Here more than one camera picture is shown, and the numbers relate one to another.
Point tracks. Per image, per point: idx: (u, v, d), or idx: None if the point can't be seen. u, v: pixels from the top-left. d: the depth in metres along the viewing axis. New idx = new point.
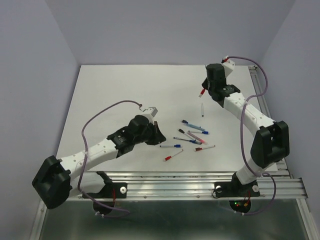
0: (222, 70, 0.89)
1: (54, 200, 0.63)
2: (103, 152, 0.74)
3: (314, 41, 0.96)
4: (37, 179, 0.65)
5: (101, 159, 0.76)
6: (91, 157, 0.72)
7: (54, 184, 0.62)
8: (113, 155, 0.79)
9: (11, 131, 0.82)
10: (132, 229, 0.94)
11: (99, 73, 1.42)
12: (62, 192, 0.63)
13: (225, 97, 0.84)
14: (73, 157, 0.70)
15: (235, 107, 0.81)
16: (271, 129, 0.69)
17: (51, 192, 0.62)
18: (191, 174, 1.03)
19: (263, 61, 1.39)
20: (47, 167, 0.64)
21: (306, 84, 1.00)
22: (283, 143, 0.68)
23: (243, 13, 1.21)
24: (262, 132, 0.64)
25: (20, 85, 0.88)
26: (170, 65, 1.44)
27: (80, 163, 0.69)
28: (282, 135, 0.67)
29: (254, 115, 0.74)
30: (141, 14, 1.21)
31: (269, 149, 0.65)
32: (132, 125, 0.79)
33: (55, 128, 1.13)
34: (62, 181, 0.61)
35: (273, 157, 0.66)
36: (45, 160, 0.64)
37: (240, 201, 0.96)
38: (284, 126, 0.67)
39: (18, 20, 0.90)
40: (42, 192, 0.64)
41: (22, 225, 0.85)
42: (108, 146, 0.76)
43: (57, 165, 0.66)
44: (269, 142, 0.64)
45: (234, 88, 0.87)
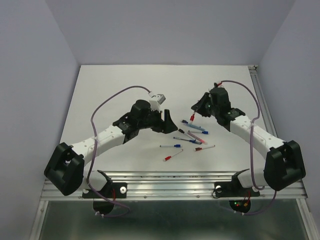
0: (225, 94, 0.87)
1: (70, 185, 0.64)
2: (111, 137, 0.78)
3: (313, 43, 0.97)
4: (50, 168, 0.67)
5: (109, 144, 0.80)
6: (101, 142, 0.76)
7: (68, 169, 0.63)
8: (120, 141, 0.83)
9: (11, 131, 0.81)
10: (132, 230, 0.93)
11: (99, 72, 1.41)
12: (77, 176, 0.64)
13: (231, 121, 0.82)
14: (84, 143, 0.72)
15: (241, 130, 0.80)
16: (282, 150, 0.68)
17: (65, 176, 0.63)
18: (191, 174, 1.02)
19: (264, 61, 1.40)
20: (59, 154, 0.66)
21: (306, 86, 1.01)
22: (298, 165, 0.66)
23: (243, 15, 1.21)
24: (273, 153, 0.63)
25: (20, 84, 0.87)
26: (170, 65, 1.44)
27: (91, 148, 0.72)
28: (295, 156, 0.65)
29: (262, 136, 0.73)
30: (142, 14, 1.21)
31: (284, 172, 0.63)
32: (135, 110, 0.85)
33: (54, 127, 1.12)
34: (76, 164, 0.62)
35: (289, 180, 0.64)
36: (56, 147, 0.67)
37: (240, 201, 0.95)
38: (295, 146, 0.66)
39: (18, 18, 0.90)
40: (57, 179, 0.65)
41: (21, 226, 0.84)
42: (115, 131, 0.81)
43: (68, 151, 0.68)
44: (282, 164, 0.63)
45: (238, 111, 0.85)
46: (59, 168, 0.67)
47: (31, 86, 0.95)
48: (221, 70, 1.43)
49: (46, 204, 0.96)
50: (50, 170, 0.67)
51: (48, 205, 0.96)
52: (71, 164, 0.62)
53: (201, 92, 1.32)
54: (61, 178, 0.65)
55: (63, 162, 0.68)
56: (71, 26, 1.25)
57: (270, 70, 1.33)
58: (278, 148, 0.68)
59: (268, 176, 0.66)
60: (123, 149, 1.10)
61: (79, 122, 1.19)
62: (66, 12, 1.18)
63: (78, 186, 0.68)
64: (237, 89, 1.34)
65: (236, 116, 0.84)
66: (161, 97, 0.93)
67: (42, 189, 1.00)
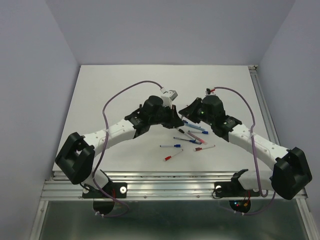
0: (219, 104, 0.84)
1: (79, 175, 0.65)
2: (122, 131, 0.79)
3: (313, 43, 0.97)
4: (61, 156, 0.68)
5: (120, 138, 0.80)
6: (111, 135, 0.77)
7: (79, 158, 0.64)
8: (131, 136, 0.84)
9: (11, 131, 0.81)
10: (132, 229, 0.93)
11: (99, 72, 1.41)
12: (86, 166, 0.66)
13: (229, 132, 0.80)
14: (95, 134, 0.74)
15: (241, 140, 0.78)
16: (286, 157, 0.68)
17: (76, 166, 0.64)
18: (191, 174, 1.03)
19: (263, 61, 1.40)
20: (71, 143, 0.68)
21: (306, 86, 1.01)
22: (304, 170, 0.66)
23: (243, 14, 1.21)
24: (281, 165, 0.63)
25: (19, 84, 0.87)
26: (171, 65, 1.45)
27: (102, 140, 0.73)
28: (300, 163, 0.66)
29: (265, 146, 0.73)
30: (142, 15, 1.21)
31: (293, 180, 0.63)
32: (147, 106, 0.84)
33: (54, 128, 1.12)
34: (86, 154, 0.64)
35: (298, 187, 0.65)
36: (69, 136, 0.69)
37: (240, 201, 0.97)
38: (299, 153, 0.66)
39: (18, 19, 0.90)
40: (67, 167, 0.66)
41: (22, 226, 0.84)
42: (127, 125, 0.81)
43: (80, 141, 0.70)
44: (290, 174, 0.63)
45: (234, 120, 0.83)
46: (70, 157, 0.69)
47: (30, 86, 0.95)
48: (221, 70, 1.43)
49: (46, 204, 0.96)
50: (61, 158, 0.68)
51: (48, 205, 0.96)
52: (82, 154, 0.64)
53: (201, 91, 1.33)
54: (70, 167, 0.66)
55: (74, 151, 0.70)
56: (71, 26, 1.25)
57: (269, 70, 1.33)
58: (283, 158, 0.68)
59: (277, 185, 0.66)
60: (123, 149, 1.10)
61: (79, 122, 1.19)
62: (65, 12, 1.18)
63: (86, 176, 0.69)
64: (237, 89, 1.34)
65: (233, 126, 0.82)
66: (174, 93, 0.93)
67: (42, 189, 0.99)
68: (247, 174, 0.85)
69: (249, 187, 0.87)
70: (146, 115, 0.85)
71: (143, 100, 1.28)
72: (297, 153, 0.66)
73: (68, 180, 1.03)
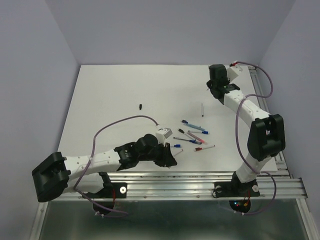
0: (224, 70, 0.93)
1: (47, 195, 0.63)
2: (106, 163, 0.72)
3: (313, 43, 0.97)
4: (38, 171, 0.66)
5: (103, 168, 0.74)
6: (94, 165, 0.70)
7: (52, 180, 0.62)
8: (114, 168, 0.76)
9: (11, 131, 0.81)
10: (132, 229, 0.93)
11: (99, 73, 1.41)
12: (57, 189, 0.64)
13: (225, 94, 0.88)
14: (77, 160, 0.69)
15: (233, 102, 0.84)
16: (267, 123, 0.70)
17: (46, 186, 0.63)
18: (190, 174, 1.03)
19: (264, 61, 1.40)
20: (50, 162, 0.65)
21: (306, 86, 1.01)
22: (279, 136, 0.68)
23: (243, 14, 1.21)
24: (256, 124, 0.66)
25: (20, 85, 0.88)
26: (170, 65, 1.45)
27: (81, 167, 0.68)
28: (278, 128, 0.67)
29: (251, 109, 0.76)
30: (142, 15, 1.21)
31: (264, 141, 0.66)
32: (140, 144, 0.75)
33: (54, 127, 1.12)
34: (59, 179, 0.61)
35: (270, 150, 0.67)
36: (51, 154, 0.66)
37: (240, 201, 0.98)
38: (278, 119, 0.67)
39: (18, 20, 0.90)
40: (39, 184, 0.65)
41: (22, 225, 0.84)
42: (113, 157, 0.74)
43: (60, 161, 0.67)
44: (263, 134, 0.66)
45: (234, 86, 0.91)
46: (46, 174, 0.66)
47: (30, 86, 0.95)
48: None
49: (46, 204, 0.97)
50: (37, 173, 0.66)
51: (48, 205, 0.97)
52: (56, 178, 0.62)
53: (201, 92, 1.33)
54: (42, 185, 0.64)
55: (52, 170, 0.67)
56: (71, 26, 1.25)
57: (270, 70, 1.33)
58: (263, 119, 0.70)
59: (252, 145, 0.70)
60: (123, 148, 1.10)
61: (79, 122, 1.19)
62: (65, 11, 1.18)
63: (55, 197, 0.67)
64: None
65: (231, 90, 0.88)
66: (168, 131, 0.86)
67: None
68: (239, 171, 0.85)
69: (247, 180, 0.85)
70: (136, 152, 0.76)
71: (143, 101, 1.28)
72: (276, 119, 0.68)
73: None
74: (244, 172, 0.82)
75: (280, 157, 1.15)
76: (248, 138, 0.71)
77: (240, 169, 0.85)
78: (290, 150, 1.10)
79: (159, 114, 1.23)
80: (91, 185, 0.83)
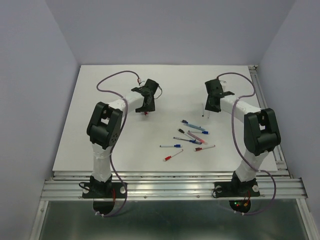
0: (217, 82, 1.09)
1: (112, 136, 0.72)
2: (135, 98, 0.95)
3: (313, 44, 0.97)
4: (92, 125, 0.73)
5: (133, 105, 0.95)
6: (129, 101, 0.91)
7: (111, 121, 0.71)
8: (138, 104, 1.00)
9: (10, 132, 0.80)
10: (132, 229, 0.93)
11: (99, 73, 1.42)
12: (117, 126, 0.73)
13: (220, 99, 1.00)
14: (117, 102, 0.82)
15: (228, 104, 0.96)
16: (260, 117, 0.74)
17: (108, 128, 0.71)
18: (191, 174, 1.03)
19: (264, 62, 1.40)
20: (99, 111, 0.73)
21: (306, 86, 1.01)
22: (273, 129, 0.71)
23: (243, 15, 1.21)
24: (249, 115, 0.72)
25: (19, 87, 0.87)
26: (170, 65, 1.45)
27: (123, 105, 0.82)
28: (269, 121, 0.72)
29: (244, 107, 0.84)
30: (142, 15, 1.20)
31: (259, 134, 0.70)
32: (150, 81, 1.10)
33: (54, 128, 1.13)
34: (117, 115, 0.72)
35: (265, 143, 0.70)
36: (96, 106, 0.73)
37: (240, 201, 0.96)
38: (270, 112, 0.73)
39: (18, 21, 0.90)
40: (100, 132, 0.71)
41: (21, 225, 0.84)
42: (137, 94, 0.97)
43: (105, 109, 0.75)
44: (256, 125, 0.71)
45: (228, 93, 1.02)
46: (100, 125, 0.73)
47: (30, 87, 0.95)
48: (220, 70, 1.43)
49: (46, 204, 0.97)
50: (92, 127, 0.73)
51: (48, 205, 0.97)
52: (113, 116, 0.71)
53: (201, 92, 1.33)
54: (103, 132, 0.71)
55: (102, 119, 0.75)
56: (71, 26, 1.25)
57: (269, 70, 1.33)
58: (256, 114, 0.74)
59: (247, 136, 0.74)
60: (123, 148, 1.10)
61: (79, 122, 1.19)
62: (65, 12, 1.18)
63: (115, 141, 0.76)
64: (236, 89, 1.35)
65: (226, 95, 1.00)
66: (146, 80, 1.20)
67: (42, 189, 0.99)
68: (241, 173, 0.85)
69: (247, 179, 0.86)
70: (147, 89, 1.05)
71: None
72: (267, 112, 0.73)
73: (68, 180, 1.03)
74: (244, 170, 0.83)
75: (279, 157, 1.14)
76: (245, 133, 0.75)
77: (239, 168, 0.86)
78: (290, 150, 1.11)
79: (159, 113, 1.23)
80: (105, 166, 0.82)
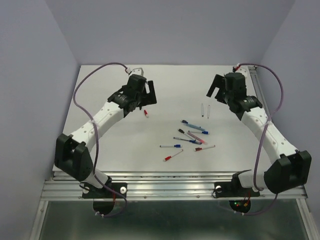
0: (242, 80, 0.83)
1: (81, 171, 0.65)
2: (109, 115, 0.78)
3: (313, 44, 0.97)
4: (58, 159, 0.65)
5: (109, 122, 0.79)
6: (100, 123, 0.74)
7: (74, 158, 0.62)
8: (120, 115, 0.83)
9: (10, 131, 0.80)
10: (133, 229, 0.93)
11: (99, 73, 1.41)
12: (85, 161, 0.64)
13: (245, 112, 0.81)
14: (83, 129, 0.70)
15: (255, 124, 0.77)
16: (291, 157, 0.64)
17: (74, 165, 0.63)
18: (191, 174, 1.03)
19: (264, 62, 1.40)
20: (61, 146, 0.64)
21: (306, 86, 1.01)
22: (303, 173, 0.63)
23: (243, 15, 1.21)
24: (283, 163, 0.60)
25: (19, 86, 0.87)
26: (170, 65, 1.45)
27: (91, 133, 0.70)
28: (303, 166, 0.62)
29: (275, 139, 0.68)
30: (142, 15, 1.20)
31: (287, 181, 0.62)
32: (132, 82, 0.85)
33: (54, 127, 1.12)
34: (79, 152, 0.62)
35: (290, 186, 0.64)
36: (56, 140, 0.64)
37: (240, 201, 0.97)
38: (306, 156, 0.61)
39: (18, 21, 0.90)
40: (68, 168, 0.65)
41: (21, 225, 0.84)
42: (112, 108, 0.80)
43: (69, 140, 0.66)
44: (289, 172, 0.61)
45: (255, 101, 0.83)
46: (68, 158, 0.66)
47: (30, 86, 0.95)
48: (220, 70, 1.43)
49: (46, 204, 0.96)
50: (59, 162, 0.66)
51: (48, 205, 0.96)
52: (76, 154, 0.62)
53: (201, 92, 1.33)
54: (71, 168, 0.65)
55: (69, 151, 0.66)
56: (71, 26, 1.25)
57: (269, 70, 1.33)
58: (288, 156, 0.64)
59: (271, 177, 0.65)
60: (123, 148, 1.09)
61: (79, 122, 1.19)
62: (65, 12, 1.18)
63: (88, 173, 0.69)
64: None
65: (252, 106, 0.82)
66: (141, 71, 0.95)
67: (42, 189, 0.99)
68: (245, 183, 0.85)
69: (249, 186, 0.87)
70: (131, 95, 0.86)
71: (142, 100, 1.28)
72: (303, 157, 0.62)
73: (68, 180, 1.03)
74: (249, 182, 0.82)
75: None
76: (270, 171, 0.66)
77: (244, 176, 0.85)
78: None
79: (159, 114, 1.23)
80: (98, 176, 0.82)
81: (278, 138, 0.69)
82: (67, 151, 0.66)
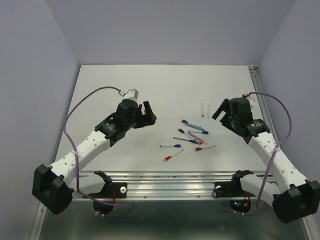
0: (247, 104, 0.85)
1: (57, 205, 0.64)
2: (93, 146, 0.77)
3: (313, 43, 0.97)
4: (35, 190, 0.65)
5: (94, 153, 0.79)
6: (83, 155, 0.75)
7: (51, 192, 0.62)
8: (106, 145, 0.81)
9: (10, 131, 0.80)
10: (134, 228, 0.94)
11: (99, 73, 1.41)
12: (63, 195, 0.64)
13: (253, 137, 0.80)
14: (63, 161, 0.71)
15: (262, 149, 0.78)
16: (301, 187, 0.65)
17: (51, 198, 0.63)
18: (191, 174, 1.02)
19: (264, 61, 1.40)
20: (39, 178, 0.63)
21: (307, 85, 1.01)
22: (313, 203, 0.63)
23: (243, 14, 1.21)
24: (292, 194, 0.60)
25: (18, 85, 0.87)
26: (170, 65, 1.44)
27: (72, 165, 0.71)
28: (313, 197, 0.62)
29: (284, 168, 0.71)
30: (142, 14, 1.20)
31: (297, 211, 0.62)
32: (121, 110, 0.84)
33: (54, 127, 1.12)
34: (57, 186, 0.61)
35: (299, 216, 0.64)
36: (35, 170, 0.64)
37: (240, 201, 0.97)
38: (316, 187, 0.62)
39: (18, 20, 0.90)
40: (44, 200, 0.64)
41: (20, 225, 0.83)
42: (98, 139, 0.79)
43: (48, 172, 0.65)
44: (298, 203, 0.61)
45: (262, 125, 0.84)
46: (45, 189, 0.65)
47: (30, 85, 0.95)
48: (220, 70, 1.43)
49: None
50: (35, 193, 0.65)
51: None
52: (53, 188, 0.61)
53: (201, 92, 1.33)
54: (47, 200, 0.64)
55: (47, 182, 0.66)
56: (71, 25, 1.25)
57: (270, 70, 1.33)
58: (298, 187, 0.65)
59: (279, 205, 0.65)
60: (123, 149, 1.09)
61: (79, 123, 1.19)
62: (65, 11, 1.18)
63: (67, 203, 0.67)
64: (236, 89, 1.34)
65: (259, 130, 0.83)
66: (135, 92, 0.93)
67: None
68: (245, 187, 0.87)
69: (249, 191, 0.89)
70: (119, 124, 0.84)
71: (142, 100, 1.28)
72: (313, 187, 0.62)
73: None
74: (251, 186, 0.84)
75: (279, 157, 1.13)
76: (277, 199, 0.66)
77: (247, 183, 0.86)
78: (290, 150, 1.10)
79: (159, 114, 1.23)
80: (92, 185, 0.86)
81: (287, 168, 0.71)
82: (46, 182, 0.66)
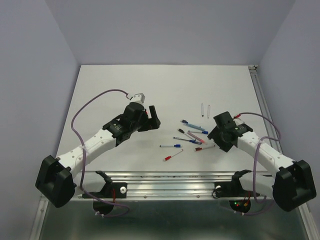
0: (227, 114, 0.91)
1: (60, 197, 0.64)
2: (101, 143, 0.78)
3: (313, 43, 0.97)
4: (40, 181, 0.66)
5: (100, 150, 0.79)
6: (89, 150, 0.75)
7: (56, 182, 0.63)
8: (112, 145, 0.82)
9: (10, 131, 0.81)
10: (134, 228, 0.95)
11: (99, 73, 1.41)
12: (67, 187, 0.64)
13: (238, 137, 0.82)
14: (71, 154, 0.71)
15: (249, 146, 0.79)
16: (291, 169, 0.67)
17: (55, 189, 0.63)
18: (191, 174, 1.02)
19: (264, 61, 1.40)
20: (46, 168, 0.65)
21: (306, 86, 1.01)
22: (308, 184, 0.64)
23: (243, 15, 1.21)
24: (283, 174, 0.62)
25: (19, 85, 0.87)
26: (170, 65, 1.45)
27: (79, 158, 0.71)
28: (304, 177, 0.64)
29: (271, 155, 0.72)
30: (141, 14, 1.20)
31: (294, 193, 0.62)
32: (129, 111, 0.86)
33: (54, 127, 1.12)
34: (63, 177, 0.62)
35: (300, 201, 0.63)
36: (43, 161, 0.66)
37: (240, 201, 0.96)
38: (304, 167, 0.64)
39: (18, 20, 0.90)
40: (48, 192, 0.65)
41: (21, 225, 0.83)
42: (105, 136, 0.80)
43: (55, 164, 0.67)
44: (293, 185, 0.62)
45: (246, 127, 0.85)
46: (50, 181, 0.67)
47: (30, 85, 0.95)
48: (220, 70, 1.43)
49: (46, 204, 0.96)
50: (40, 184, 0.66)
51: (48, 205, 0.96)
52: (58, 178, 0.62)
53: (201, 91, 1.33)
54: (50, 191, 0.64)
55: (52, 174, 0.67)
56: (71, 26, 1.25)
57: (270, 70, 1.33)
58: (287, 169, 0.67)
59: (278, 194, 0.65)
60: (122, 149, 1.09)
61: (79, 123, 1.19)
62: (65, 11, 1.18)
63: (69, 197, 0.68)
64: (236, 89, 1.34)
65: (243, 131, 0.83)
66: (142, 96, 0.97)
67: None
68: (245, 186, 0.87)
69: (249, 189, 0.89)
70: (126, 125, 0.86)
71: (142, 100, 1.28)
72: (301, 167, 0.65)
73: None
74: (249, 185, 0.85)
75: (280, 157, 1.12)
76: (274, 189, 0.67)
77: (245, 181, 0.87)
78: (290, 150, 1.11)
79: (159, 114, 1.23)
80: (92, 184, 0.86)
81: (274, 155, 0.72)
82: (51, 175, 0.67)
